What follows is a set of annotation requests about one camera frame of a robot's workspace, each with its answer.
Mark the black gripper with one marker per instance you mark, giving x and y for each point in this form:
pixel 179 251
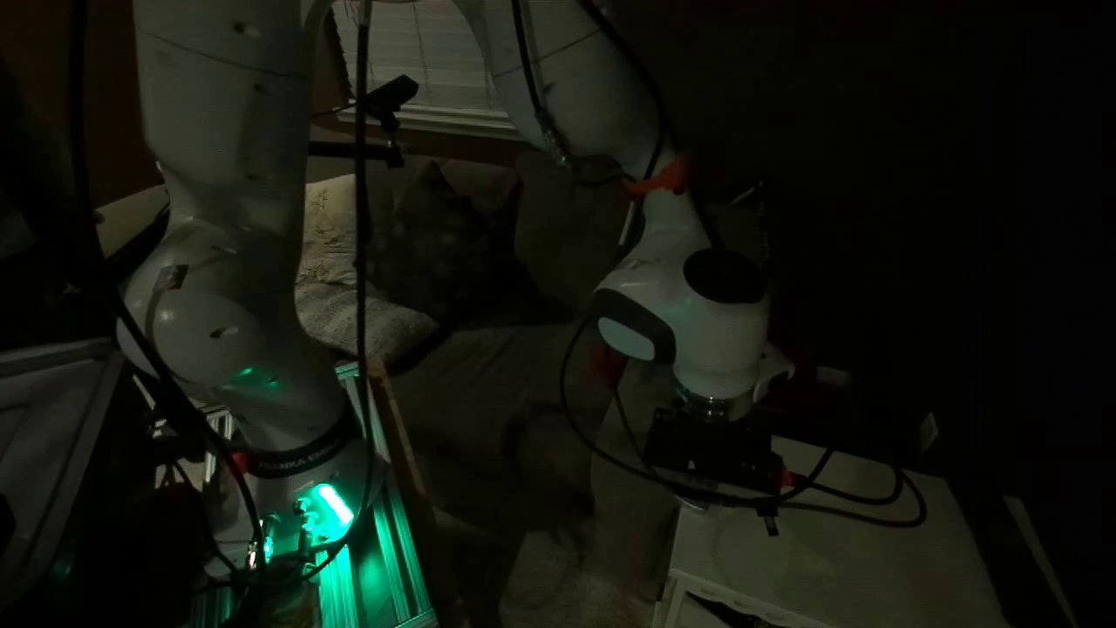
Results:
pixel 714 449

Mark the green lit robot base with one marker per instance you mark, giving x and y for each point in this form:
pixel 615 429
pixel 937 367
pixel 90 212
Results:
pixel 342 552

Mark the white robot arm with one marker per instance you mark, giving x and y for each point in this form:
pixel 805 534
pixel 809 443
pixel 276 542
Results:
pixel 225 99

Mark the white lattice side table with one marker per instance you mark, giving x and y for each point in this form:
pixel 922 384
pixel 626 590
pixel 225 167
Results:
pixel 904 552

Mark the grey sofa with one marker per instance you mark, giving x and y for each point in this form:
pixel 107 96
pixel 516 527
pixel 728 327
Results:
pixel 509 410

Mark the dark patterned pillow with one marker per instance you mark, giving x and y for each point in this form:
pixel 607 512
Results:
pixel 439 251

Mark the light throw pillow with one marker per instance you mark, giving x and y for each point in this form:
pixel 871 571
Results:
pixel 326 282

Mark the camera on stand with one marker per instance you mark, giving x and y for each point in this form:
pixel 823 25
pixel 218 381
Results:
pixel 377 122

